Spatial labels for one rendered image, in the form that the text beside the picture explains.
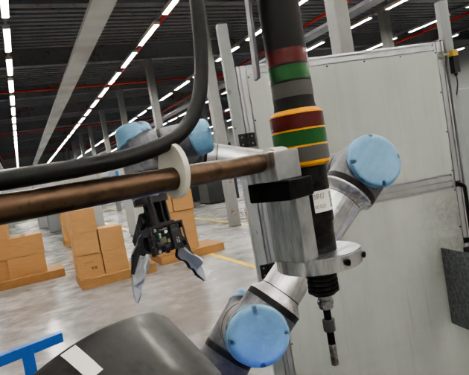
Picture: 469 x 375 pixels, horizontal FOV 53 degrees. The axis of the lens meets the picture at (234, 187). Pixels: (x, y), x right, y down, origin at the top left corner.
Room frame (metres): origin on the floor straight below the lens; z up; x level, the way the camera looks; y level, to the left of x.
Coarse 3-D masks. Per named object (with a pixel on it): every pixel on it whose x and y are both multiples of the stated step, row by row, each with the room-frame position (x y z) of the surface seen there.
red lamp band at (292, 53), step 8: (280, 48) 0.37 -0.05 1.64; (288, 48) 0.37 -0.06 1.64; (296, 48) 0.37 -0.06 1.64; (304, 48) 0.37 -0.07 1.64; (272, 56) 0.37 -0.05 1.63; (280, 56) 0.37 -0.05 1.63; (288, 56) 0.37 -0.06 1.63; (296, 56) 0.37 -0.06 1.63; (304, 56) 0.37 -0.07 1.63; (272, 64) 0.37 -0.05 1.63
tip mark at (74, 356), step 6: (72, 348) 0.38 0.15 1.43; (78, 348) 0.38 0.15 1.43; (66, 354) 0.37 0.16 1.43; (72, 354) 0.37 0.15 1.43; (78, 354) 0.38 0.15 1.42; (84, 354) 0.38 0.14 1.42; (66, 360) 0.37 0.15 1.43; (72, 360) 0.37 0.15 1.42; (78, 360) 0.37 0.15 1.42; (84, 360) 0.37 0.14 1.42; (90, 360) 0.38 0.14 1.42; (78, 366) 0.37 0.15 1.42; (84, 366) 0.37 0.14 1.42; (90, 366) 0.37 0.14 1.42; (96, 366) 0.37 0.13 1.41; (84, 372) 0.36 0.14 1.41; (90, 372) 0.37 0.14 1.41; (96, 372) 0.37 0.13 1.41
